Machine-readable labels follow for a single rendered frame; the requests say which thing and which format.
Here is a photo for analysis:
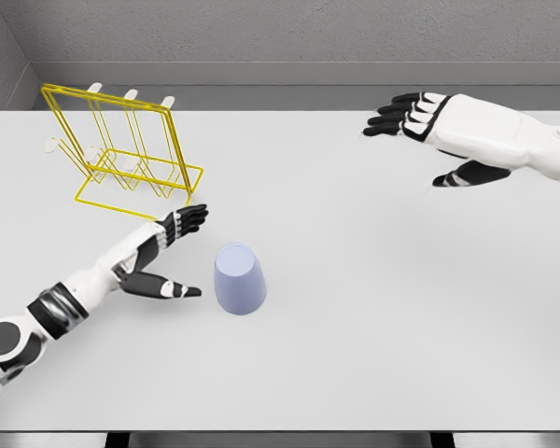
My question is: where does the lavender cup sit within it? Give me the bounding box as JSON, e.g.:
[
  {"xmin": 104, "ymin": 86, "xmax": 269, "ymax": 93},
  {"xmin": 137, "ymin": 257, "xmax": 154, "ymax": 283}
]
[{"xmin": 214, "ymin": 241, "xmax": 268, "ymax": 317}]

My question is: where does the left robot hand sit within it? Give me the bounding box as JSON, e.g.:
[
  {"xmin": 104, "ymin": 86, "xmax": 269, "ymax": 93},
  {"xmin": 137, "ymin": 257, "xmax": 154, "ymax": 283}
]
[{"xmin": 95, "ymin": 203, "xmax": 210, "ymax": 301}]

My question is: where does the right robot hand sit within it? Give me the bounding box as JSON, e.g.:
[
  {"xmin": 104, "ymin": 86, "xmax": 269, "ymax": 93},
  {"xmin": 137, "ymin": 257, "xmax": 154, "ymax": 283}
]
[{"xmin": 362, "ymin": 91, "xmax": 538, "ymax": 189}]

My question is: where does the yellow wire cup holder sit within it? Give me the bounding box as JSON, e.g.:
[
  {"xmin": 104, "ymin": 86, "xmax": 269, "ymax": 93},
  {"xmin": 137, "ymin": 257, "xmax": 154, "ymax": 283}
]
[{"xmin": 40, "ymin": 81, "xmax": 205, "ymax": 221}]

